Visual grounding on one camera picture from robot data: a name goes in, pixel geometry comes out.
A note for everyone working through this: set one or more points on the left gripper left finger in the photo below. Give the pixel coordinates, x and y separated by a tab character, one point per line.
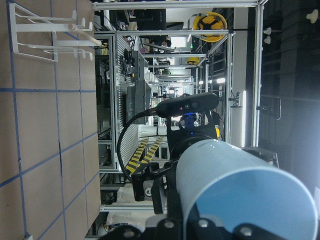
158	227

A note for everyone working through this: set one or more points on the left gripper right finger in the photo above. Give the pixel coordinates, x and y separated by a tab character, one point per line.
206	229

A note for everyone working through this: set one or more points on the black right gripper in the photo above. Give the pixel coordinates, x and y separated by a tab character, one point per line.
149	180

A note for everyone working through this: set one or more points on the blue plastic cup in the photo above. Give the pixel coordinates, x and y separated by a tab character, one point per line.
234	187

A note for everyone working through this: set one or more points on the yellow hard hat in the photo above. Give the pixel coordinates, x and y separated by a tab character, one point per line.
210	21

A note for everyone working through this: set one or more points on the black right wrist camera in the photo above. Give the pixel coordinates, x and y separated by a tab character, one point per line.
182	105

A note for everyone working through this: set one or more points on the white wire cup rack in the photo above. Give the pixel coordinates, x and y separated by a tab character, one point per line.
24	21

